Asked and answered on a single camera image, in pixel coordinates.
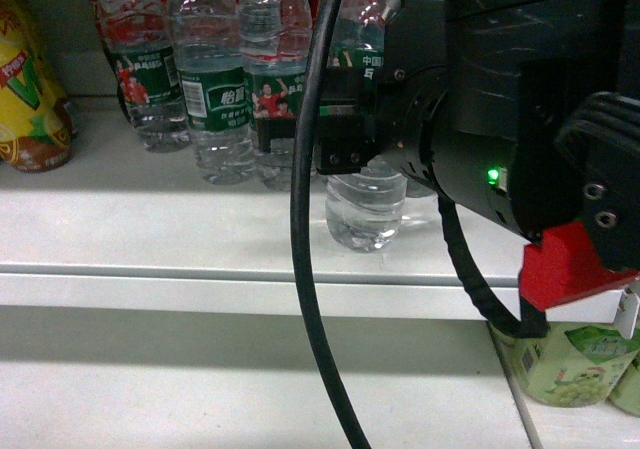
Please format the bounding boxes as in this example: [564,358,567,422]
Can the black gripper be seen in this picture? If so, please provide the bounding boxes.
[314,0,525,175]

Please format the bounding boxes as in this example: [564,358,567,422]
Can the water bottle green label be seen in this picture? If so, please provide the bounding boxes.
[319,0,407,253]

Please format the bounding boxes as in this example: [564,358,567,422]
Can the white metal shelf board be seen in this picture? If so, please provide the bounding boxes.
[1,98,479,320]

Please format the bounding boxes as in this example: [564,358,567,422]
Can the far left water bottle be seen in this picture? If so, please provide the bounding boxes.
[96,0,190,153]

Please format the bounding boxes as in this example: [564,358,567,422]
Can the yellow lemon tea bottle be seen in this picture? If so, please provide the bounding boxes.
[1,0,73,173]

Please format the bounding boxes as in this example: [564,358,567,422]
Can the green grape juice bottle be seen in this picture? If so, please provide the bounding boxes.
[509,322,639,408]

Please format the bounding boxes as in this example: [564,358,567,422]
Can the thick black cable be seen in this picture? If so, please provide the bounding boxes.
[290,0,374,449]

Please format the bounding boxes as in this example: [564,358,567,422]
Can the red plastic bracket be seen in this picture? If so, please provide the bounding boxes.
[519,222,639,311]

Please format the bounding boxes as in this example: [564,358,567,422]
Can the thin black sleeved cable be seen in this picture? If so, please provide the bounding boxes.
[437,196,549,339]

